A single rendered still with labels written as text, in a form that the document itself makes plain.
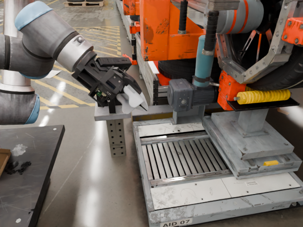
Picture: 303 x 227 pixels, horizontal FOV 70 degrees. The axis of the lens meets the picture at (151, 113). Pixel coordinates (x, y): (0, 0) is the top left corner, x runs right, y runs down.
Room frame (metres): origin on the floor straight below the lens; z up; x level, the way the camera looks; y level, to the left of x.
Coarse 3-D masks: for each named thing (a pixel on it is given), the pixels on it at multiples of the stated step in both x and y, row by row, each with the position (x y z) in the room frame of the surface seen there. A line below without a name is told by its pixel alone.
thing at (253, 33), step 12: (264, 0) 1.07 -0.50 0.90; (276, 0) 0.98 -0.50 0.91; (264, 12) 1.10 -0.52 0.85; (276, 12) 0.95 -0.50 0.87; (264, 24) 1.07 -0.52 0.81; (240, 36) 1.22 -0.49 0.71; (252, 36) 1.06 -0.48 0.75; (264, 36) 1.00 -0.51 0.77; (240, 48) 1.17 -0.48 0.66; (252, 48) 1.18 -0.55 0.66; (264, 48) 1.19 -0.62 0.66; (240, 60) 1.09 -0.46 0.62; (252, 60) 1.10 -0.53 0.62
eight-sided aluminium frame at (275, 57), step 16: (288, 0) 0.76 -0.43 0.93; (288, 16) 0.74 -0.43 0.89; (224, 48) 1.19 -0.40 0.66; (272, 48) 0.77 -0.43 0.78; (288, 48) 0.75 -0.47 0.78; (224, 64) 1.07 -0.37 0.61; (256, 64) 0.83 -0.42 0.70; (272, 64) 0.76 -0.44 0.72; (240, 80) 0.90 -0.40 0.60; (256, 80) 0.88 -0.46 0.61
